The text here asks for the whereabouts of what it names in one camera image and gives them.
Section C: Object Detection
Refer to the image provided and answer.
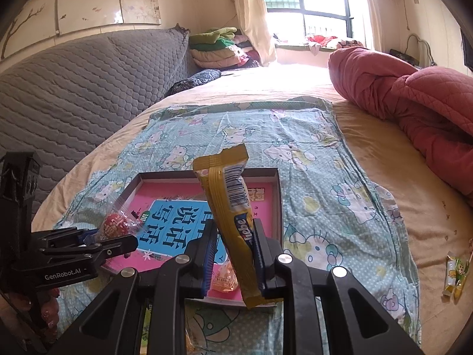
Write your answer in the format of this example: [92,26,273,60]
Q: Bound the reddish brown round cake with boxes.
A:
[97,207,150,246]

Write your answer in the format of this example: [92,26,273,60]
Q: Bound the cartoon cat printed blanket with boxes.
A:
[55,98,422,355]

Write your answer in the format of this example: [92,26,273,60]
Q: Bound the dark patterned pillow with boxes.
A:
[164,68,222,97]

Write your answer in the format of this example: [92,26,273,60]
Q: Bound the grey cardboard tray pink inside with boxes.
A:
[101,168,283,308]

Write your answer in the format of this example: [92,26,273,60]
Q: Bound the red clothes pile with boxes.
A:
[303,34,365,56]

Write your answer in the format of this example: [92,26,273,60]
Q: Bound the black device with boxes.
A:
[390,48,420,64]

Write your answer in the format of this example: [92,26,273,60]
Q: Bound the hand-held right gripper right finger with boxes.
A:
[251,219,425,355]

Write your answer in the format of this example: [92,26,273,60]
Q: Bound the black screen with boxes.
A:
[460,28,473,72]

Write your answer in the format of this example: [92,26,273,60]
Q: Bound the yellow pastry in clear wrapper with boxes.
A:
[210,259,241,293]

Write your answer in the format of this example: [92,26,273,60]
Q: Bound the person's left hand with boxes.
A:
[36,289,62,340]

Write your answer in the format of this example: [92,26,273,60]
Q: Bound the cream curtain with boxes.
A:
[232,0,278,67]

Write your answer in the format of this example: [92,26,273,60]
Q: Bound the beige bed sheet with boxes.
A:
[31,64,473,355]

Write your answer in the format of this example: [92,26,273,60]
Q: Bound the grey quilted headboard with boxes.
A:
[0,26,193,230]

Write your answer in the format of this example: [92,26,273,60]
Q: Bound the stack of folded clothes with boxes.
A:
[188,27,265,71]

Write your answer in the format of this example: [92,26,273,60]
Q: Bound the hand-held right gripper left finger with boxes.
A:
[48,219,222,355]

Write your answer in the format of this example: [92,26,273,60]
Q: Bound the pink quilt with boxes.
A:
[328,46,473,208]

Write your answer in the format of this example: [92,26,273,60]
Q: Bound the small yellow green snack packet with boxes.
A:
[443,251,457,297]
[454,257,471,299]

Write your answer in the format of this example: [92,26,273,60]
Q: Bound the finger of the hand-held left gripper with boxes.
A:
[31,227,102,248]
[39,236,139,270]

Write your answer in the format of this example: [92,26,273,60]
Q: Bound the floral wall panel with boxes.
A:
[0,0,163,60]

